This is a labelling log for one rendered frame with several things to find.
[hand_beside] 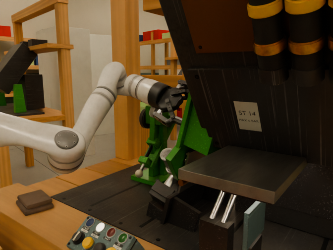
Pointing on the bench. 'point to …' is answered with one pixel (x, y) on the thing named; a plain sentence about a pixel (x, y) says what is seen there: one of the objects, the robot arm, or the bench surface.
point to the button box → (131, 244)
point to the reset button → (87, 242)
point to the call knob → (77, 237)
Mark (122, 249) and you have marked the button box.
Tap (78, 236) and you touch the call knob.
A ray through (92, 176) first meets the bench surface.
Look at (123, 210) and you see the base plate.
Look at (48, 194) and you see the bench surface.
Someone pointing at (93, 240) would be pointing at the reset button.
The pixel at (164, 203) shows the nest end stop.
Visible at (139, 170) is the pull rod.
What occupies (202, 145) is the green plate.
